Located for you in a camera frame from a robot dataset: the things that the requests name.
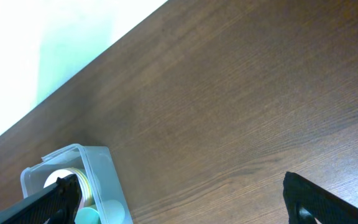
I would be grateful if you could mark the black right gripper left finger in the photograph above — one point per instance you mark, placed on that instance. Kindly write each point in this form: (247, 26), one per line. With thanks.
(58, 203)

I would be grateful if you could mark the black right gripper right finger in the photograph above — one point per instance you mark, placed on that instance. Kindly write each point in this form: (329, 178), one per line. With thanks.
(307, 202)

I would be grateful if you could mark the pink plastic bowl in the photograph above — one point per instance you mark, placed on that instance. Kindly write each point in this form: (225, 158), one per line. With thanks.
(61, 173)

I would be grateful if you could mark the green plastic cup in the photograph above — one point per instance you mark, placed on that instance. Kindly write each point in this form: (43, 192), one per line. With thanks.
(87, 215)

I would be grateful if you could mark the yellow plastic bowl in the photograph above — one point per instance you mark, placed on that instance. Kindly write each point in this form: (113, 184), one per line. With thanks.
(87, 195)

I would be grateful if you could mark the clear plastic container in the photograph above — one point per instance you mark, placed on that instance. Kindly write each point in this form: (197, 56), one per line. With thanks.
(99, 168)

